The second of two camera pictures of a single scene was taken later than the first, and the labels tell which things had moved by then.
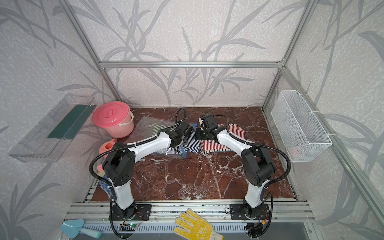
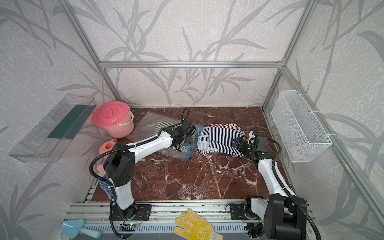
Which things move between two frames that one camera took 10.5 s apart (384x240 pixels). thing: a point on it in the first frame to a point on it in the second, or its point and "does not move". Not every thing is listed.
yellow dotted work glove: [200, 229] does not move
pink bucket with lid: [115, 118] does not move
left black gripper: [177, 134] does not move
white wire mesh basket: [304, 137] does not move
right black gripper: [198, 136] to [239, 140]
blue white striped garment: [191, 144] to [212, 139]
